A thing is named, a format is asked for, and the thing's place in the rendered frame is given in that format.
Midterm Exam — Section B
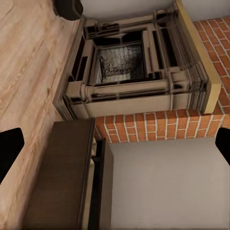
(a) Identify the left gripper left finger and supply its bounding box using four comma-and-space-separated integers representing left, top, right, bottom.
0, 128, 24, 183

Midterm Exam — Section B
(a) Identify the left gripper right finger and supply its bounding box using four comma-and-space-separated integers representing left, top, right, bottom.
215, 127, 230, 165

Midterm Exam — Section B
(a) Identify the cauldron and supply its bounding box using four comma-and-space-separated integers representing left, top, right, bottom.
53, 0, 84, 21

